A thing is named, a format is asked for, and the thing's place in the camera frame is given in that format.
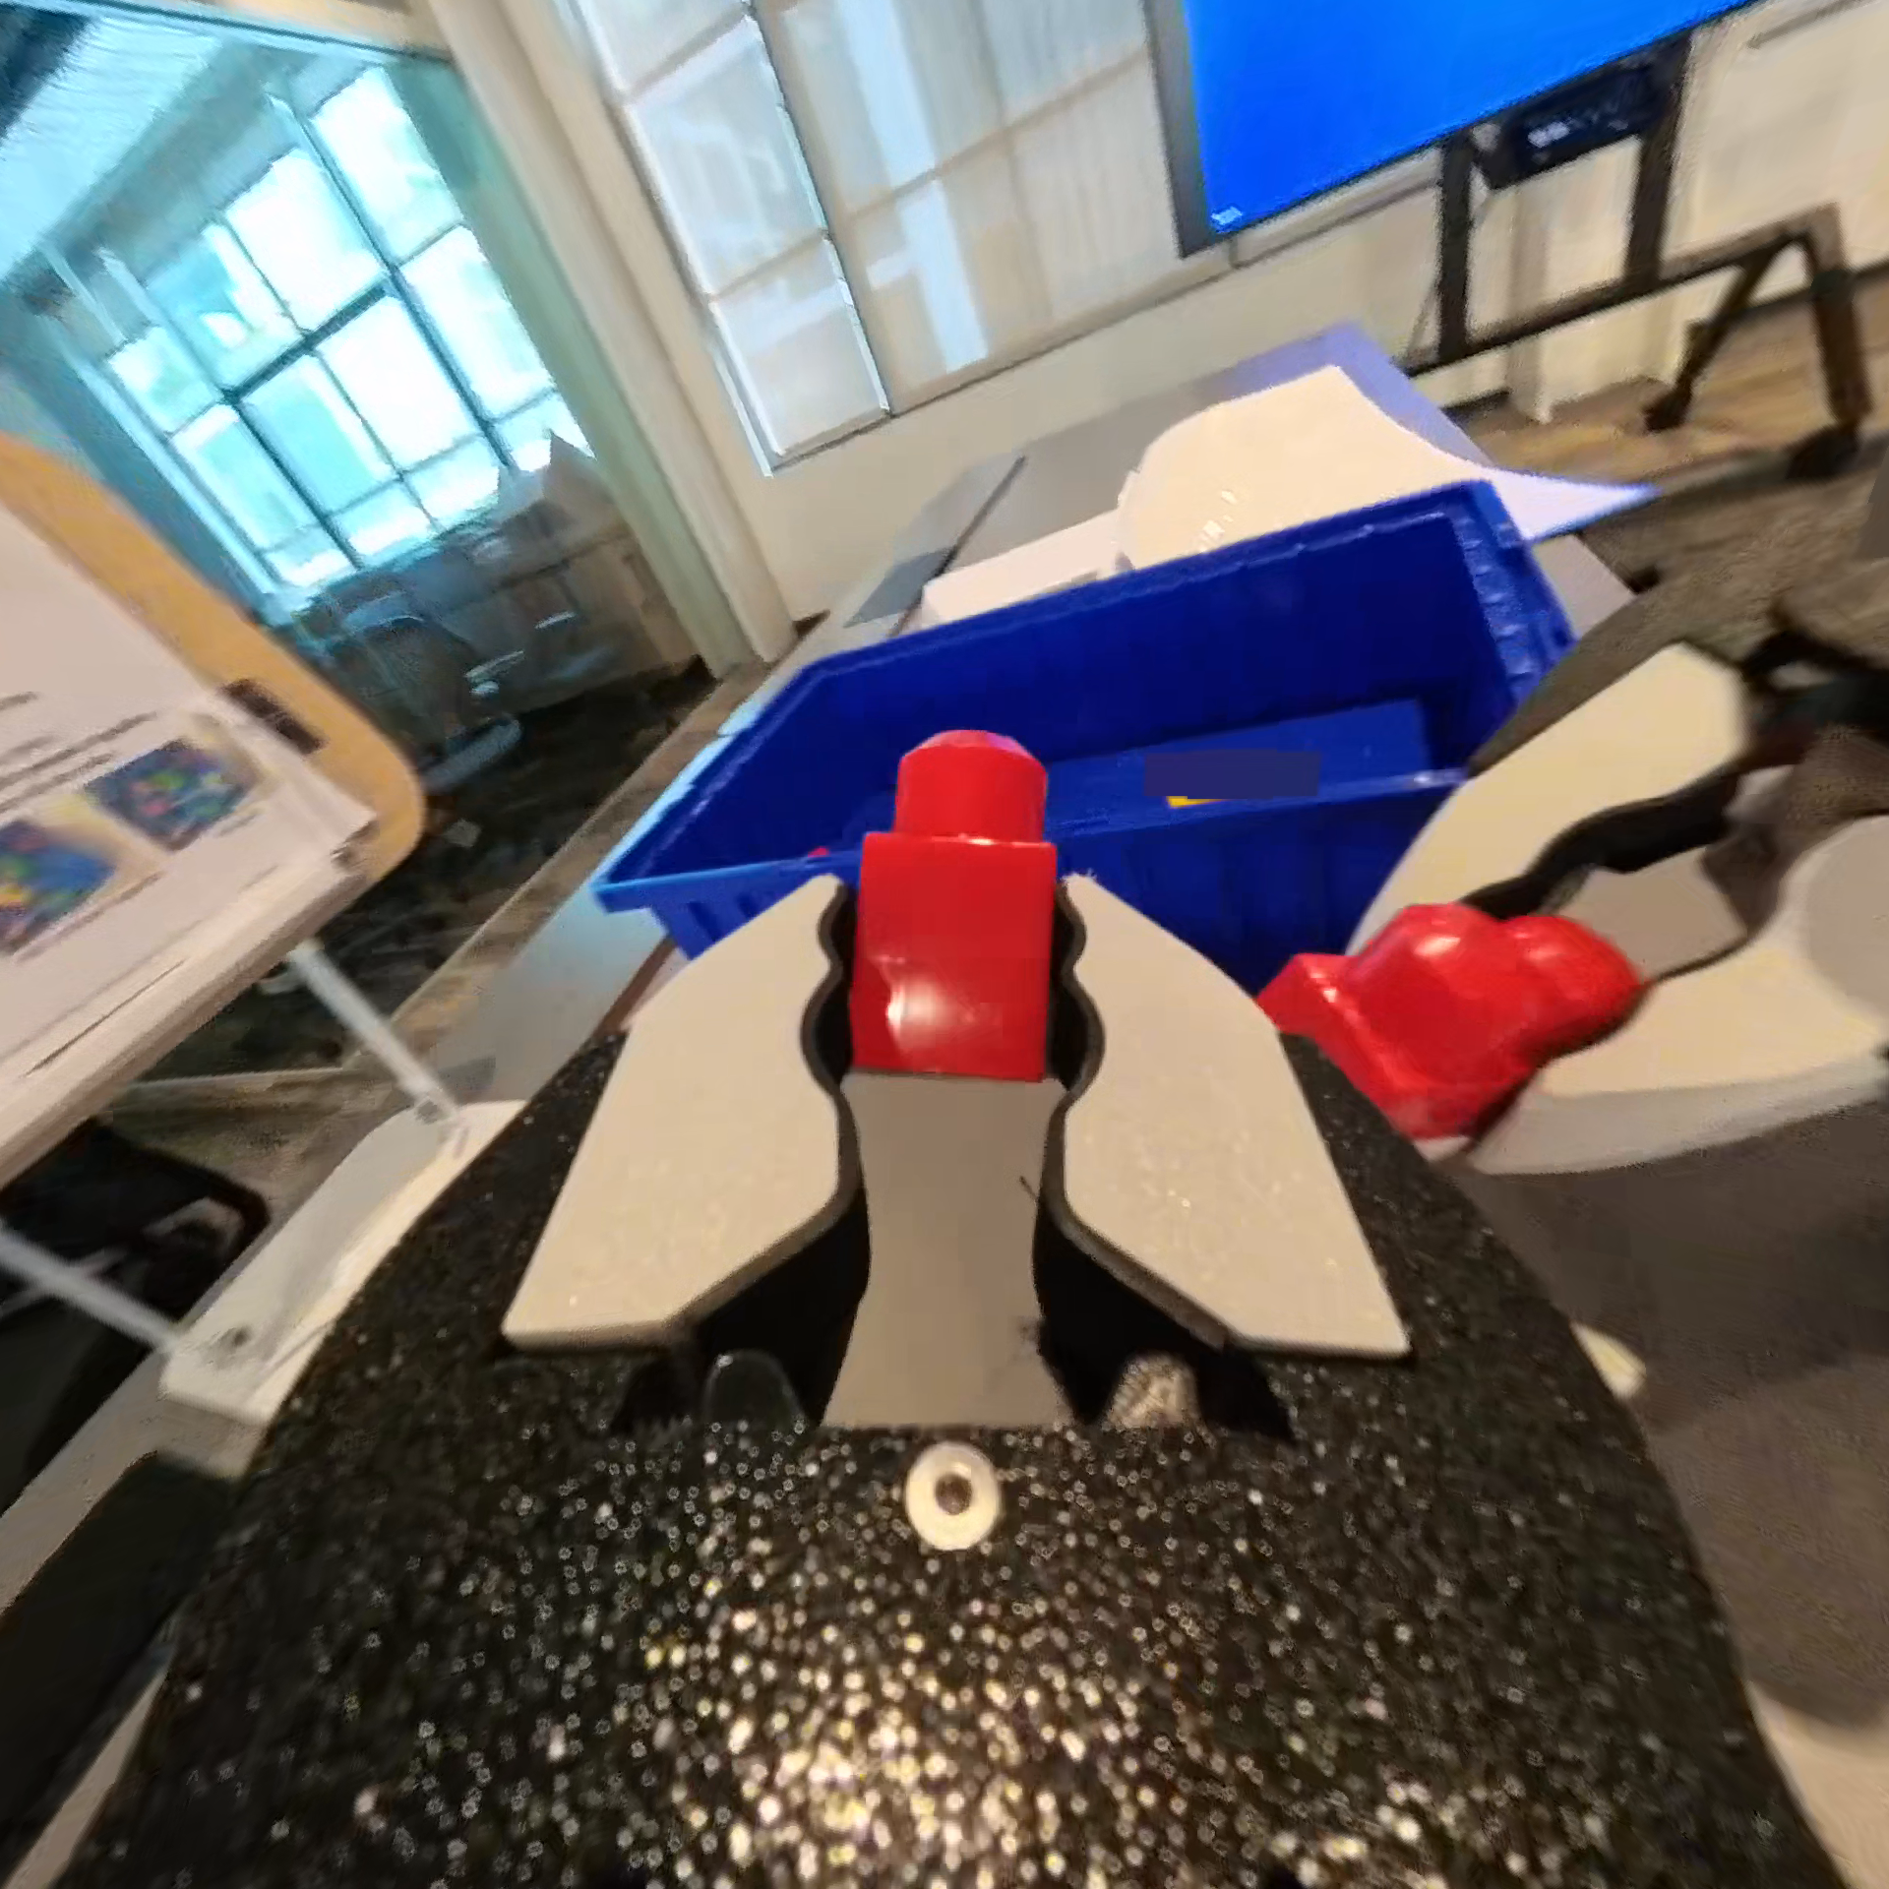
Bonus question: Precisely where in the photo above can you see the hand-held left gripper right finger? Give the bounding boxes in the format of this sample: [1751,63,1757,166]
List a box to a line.
[1036,876,1415,1360]

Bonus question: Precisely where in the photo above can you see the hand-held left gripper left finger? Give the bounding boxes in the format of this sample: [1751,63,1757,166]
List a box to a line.
[501,876,868,1351]

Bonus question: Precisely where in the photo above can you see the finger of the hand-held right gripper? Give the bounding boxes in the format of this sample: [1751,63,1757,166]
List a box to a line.
[1452,819,1889,1178]
[1346,641,1759,948]

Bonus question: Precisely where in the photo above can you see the red mega block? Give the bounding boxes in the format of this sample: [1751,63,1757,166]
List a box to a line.
[1254,904,1646,1143]
[848,728,1058,1085]

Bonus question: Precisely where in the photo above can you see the blue plastic bin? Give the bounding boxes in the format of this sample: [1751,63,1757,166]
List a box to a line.
[593,478,1577,1000]

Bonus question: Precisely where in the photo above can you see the white board stand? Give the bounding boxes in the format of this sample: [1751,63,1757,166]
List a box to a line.
[0,944,528,1423]

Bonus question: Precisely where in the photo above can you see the white paper sheets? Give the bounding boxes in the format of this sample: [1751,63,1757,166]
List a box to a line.
[922,362,1657,630]

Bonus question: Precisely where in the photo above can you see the small black device under monitor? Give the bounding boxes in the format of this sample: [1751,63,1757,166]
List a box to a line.
[1505,66,1663,189]

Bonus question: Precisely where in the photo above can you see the printed instruction sheet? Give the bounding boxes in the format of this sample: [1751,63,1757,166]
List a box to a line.
[0,509,380,1081]

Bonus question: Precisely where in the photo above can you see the instruction sheet on stand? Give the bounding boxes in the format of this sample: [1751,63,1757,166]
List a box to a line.
[0,434,430,1183]

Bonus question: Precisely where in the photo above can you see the large grid window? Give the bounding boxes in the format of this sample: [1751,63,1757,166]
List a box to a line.
[566,0,1236,471]

